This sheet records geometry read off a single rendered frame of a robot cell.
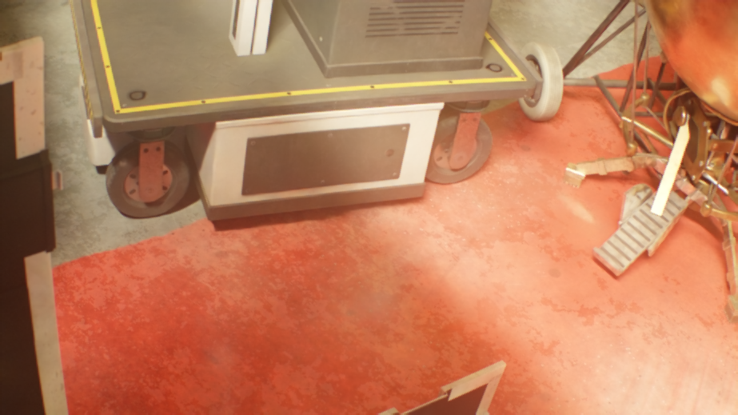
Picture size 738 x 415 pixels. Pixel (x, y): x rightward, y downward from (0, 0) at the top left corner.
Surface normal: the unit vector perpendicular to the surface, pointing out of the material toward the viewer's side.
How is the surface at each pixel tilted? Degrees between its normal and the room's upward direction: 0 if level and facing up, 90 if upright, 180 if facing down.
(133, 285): 0
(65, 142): 0
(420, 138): 90
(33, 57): 90
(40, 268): 90
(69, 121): 0
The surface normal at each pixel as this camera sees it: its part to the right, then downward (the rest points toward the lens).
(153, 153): 0.34, 0.64
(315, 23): -0.93, 0.11
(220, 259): 0.15, -0.76
